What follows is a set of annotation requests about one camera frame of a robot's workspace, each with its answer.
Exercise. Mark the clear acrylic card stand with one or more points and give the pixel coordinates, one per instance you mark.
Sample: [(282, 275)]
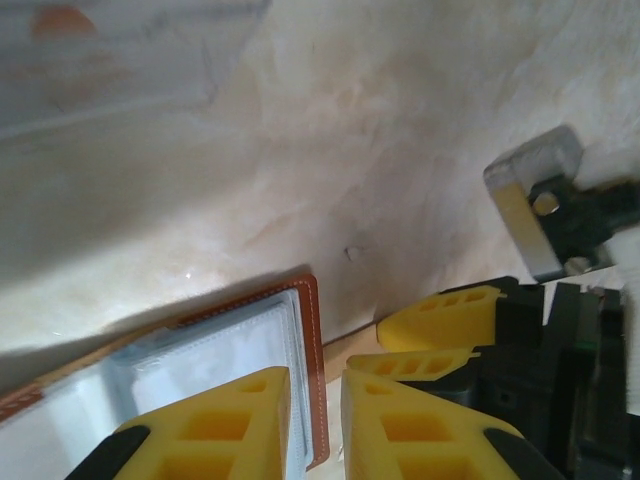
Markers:
[(150, 75)]

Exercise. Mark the brown leather card holder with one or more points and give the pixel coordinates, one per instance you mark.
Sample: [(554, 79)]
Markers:
[(200, 350)]

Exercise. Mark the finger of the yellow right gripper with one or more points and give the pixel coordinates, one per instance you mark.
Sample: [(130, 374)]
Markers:
[(430, 325), (400, 367)]

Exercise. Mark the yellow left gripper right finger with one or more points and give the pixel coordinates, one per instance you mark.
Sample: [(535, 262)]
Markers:
[(415, 440)]

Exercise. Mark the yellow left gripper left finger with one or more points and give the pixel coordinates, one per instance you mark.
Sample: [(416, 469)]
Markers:
[(210, 435)]

